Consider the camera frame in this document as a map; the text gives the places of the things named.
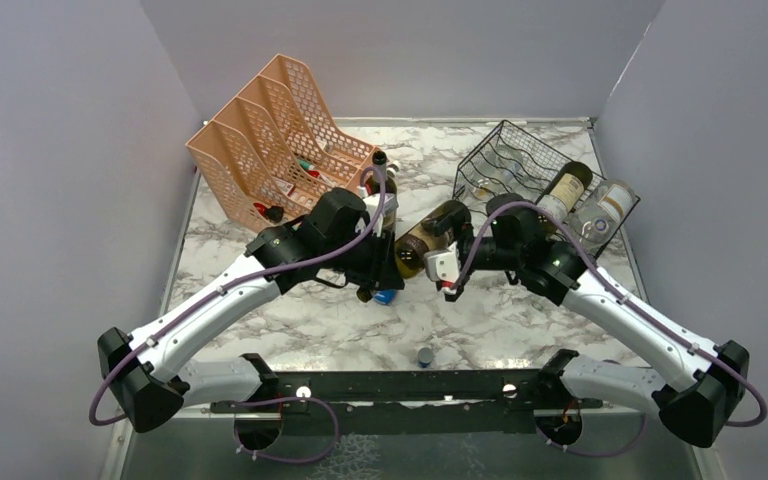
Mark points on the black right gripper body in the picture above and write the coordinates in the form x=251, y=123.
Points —
x=491, y=255

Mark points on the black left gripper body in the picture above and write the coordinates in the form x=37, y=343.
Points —
x=365, y=264

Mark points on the green bottle brown Primitivo label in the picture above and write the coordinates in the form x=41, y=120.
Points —
x=437, y=230

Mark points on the green bottle cream label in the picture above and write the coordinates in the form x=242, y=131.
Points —
x=561, y=195

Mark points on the green wine bottle silver neck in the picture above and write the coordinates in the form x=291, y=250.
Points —
x=381, y=161

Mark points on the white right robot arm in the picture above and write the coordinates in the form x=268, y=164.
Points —
x=692, y=384

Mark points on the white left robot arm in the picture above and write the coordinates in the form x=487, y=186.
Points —
x=151, y=371

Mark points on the clear bottle with cork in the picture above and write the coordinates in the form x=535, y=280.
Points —
x=495, y=172

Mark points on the clear glass bottle blue seal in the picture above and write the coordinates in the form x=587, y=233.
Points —
x=598, y=218

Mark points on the blue square object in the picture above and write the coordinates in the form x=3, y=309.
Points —
x=385, y=297

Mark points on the small blue grey cap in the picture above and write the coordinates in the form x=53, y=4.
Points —
x=425, y=357

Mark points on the red and black marker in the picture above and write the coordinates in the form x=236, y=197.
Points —
x=273, y=214

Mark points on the peach plastic file organizer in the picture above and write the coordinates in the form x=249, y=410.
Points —
x=275, y=144

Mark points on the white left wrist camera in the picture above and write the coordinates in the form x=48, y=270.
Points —
x=386, y=220

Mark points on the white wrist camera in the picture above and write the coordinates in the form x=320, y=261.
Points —
x=443, y=268
x=386, y=220

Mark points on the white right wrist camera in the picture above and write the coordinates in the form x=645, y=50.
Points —
x=443, y=268

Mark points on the black wire wine rack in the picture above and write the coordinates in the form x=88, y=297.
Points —
x=540, y=164

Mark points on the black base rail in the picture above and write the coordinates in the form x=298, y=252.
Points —
x=402, y=402

